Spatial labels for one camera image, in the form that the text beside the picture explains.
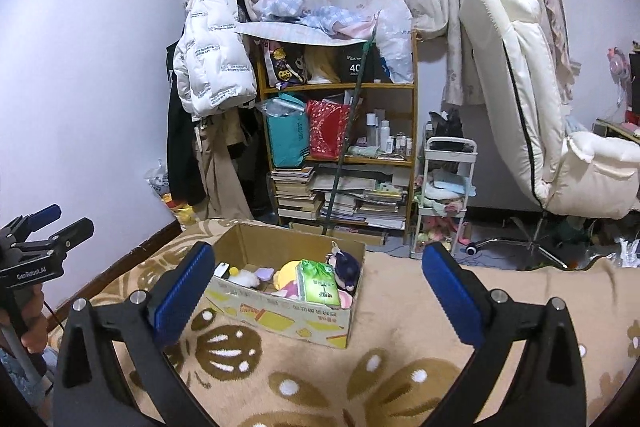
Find black Face tissue pack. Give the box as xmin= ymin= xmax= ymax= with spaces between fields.
xmin=214 ymin=262 xmax=230 ymax=280

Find white fluffy plush yellow pompoms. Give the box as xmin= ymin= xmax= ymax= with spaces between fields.
xmin=228 ymin=267 xmax=262 ymax=288

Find purple toy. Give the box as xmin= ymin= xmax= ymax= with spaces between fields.
xmin=254 ymin=267 xmax=276 ymax=284

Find yellow round plush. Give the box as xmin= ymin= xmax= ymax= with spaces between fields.
xmin=272 ymin=260 xmax=299 ymax=291

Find pink plush bear keychain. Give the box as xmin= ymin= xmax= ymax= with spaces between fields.
xmin=272 ymin=281 xmax=300 ymax=300

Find white-haired doll plush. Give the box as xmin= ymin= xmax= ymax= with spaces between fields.
xmin=326 ymin=242 xmax=361 ymax=295

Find green tissue pack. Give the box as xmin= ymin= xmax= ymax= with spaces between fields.
xmin=297 ymin=259 xmax=341 ymax=308

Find person's hand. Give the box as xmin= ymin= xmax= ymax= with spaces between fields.
xmin=21 ymin=284 xmax=48 ymax=355

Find plastic bag of snacks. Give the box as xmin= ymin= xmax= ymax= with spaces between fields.
xmin=144 ymin=160 xmax=196 ymax=230

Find black hanging coat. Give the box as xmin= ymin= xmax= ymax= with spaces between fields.
xmin=164 ymin=0 xmax=252 ymax=208

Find white puffer jacket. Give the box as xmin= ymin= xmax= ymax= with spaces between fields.
xmin=174 ymin=0 xmax=257 ymax=121

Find cream office chair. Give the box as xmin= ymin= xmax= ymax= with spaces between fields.
xmin=458 ymin=0 xmax=640 ymax=270

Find stack of books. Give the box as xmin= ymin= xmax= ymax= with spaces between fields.
xmin=270 ymin=166 xmax=321 ymax=221

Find cardboard box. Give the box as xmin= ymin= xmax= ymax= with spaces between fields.
xmin=205 ymin=221 xmax=366 ymax=349

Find teal bag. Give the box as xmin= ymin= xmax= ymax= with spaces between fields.
xmin=258 ymin=93 xmax=310 ymax=168

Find white rolling cart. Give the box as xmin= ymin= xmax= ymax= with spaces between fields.
xmin=410 ymin=136 xmax=477 ymax=260

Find red gift bag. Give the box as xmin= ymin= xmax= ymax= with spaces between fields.
xmin=307 ymin=100 xmax=350 ymax=160

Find wooden bookshelf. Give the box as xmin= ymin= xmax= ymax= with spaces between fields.
xmin=257 ymin=40 xmax=418 ymax=239

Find green pole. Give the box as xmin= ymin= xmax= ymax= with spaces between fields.
xmin=321 ymin=25 xmax=376 ymax=236

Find white plastic bag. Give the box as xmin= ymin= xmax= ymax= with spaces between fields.
xmin=370 ymin=0 xmax=413 ymax=83

